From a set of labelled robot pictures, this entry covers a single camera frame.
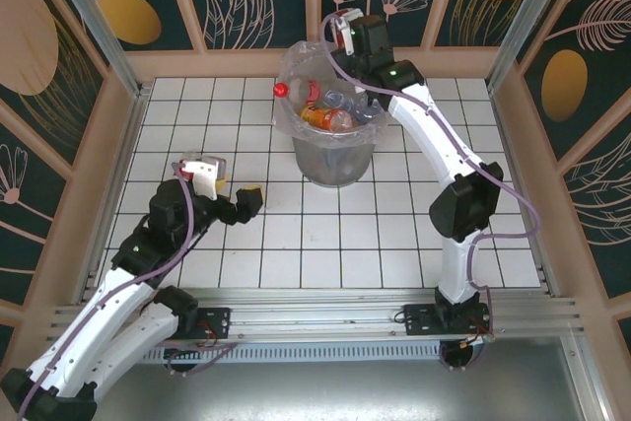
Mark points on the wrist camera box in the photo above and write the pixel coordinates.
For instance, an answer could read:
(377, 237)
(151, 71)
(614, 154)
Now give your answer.
(352, 26)
(204, 177)

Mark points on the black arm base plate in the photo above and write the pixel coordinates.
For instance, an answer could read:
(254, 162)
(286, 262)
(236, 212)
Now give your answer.
(416, 317)
(217, 317)

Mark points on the aluminium frame post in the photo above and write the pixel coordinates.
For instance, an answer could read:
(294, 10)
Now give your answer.
(517, 26)
(106, 41)

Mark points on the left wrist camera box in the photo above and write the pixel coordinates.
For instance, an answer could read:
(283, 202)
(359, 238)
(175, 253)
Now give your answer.
(204, 177)

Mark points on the cola bottle red cap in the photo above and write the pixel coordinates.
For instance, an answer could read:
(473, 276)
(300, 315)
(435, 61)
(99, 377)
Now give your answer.
(313, 91)

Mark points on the aluminium side rail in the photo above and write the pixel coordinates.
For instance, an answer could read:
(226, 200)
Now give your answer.
(125, 160)
(515, 164)

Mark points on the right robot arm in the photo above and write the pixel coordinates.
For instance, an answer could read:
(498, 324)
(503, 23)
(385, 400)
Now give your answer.
(426, 137)

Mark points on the grey metal panel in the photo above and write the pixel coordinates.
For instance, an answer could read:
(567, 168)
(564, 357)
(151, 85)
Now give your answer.
(315, 391)

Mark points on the aluminium front rail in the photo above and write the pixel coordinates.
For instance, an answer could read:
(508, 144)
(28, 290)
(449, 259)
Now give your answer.
(315, 315)

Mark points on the orange juice bottle yellow cap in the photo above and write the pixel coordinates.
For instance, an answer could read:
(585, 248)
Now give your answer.
(320, 116)

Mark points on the amber tea bottle white cap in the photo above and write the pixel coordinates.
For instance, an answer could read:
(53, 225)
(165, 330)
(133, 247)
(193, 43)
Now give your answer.
(339, 36)

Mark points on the grey plastic bin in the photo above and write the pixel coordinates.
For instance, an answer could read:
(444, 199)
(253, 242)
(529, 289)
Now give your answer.
(330, 160)

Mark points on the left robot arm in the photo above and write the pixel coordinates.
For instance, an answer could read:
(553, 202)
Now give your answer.
(98, 312)

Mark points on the blue label water bottle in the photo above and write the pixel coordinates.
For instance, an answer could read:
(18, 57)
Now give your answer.
(345, 98)

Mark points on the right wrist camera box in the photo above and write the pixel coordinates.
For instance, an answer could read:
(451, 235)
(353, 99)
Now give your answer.
(352, 26)

